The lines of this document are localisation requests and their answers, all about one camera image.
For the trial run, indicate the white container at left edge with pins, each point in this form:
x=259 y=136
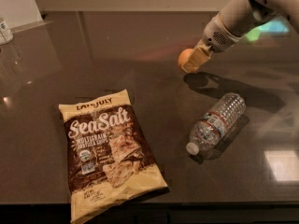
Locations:
x=5 y=32

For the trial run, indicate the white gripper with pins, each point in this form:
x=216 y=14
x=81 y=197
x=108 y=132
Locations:
x=217 y=36

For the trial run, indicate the orange fruit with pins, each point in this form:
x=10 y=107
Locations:
x=188 y=61

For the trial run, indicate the clear plastic water bottle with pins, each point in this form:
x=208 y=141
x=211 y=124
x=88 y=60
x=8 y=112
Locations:
x=207 y=132

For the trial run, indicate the brown sea salt chip bag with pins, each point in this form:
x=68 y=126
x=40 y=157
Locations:
x=109 y=159

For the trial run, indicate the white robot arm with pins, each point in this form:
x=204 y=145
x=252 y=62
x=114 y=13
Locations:
x=234 y=21

